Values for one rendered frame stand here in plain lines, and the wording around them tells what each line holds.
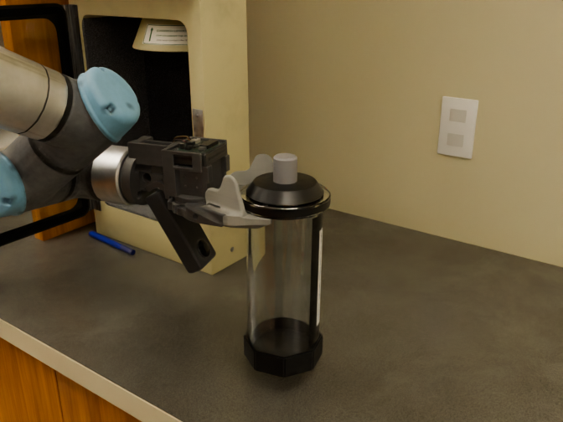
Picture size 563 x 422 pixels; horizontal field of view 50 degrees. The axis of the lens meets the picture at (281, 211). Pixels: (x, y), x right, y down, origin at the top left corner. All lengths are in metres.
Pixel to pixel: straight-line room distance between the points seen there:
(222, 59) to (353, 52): 0.38
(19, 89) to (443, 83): 0.82
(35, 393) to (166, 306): 0.28
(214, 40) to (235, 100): 0.11
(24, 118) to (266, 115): 0.89
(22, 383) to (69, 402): 0.14
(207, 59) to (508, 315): 0.62
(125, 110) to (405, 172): 0.76
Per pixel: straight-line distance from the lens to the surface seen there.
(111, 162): 0.79
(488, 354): 0.92
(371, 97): 1.30
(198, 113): 0.99
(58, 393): 1.07
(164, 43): 1.06
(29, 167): 0.73
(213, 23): 0.98
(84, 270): 1.15
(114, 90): 0.68
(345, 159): 1.36
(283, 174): 0.69
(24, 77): 0.63
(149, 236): 1.17
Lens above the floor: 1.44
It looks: 22 degrees down
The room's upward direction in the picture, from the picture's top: straight up
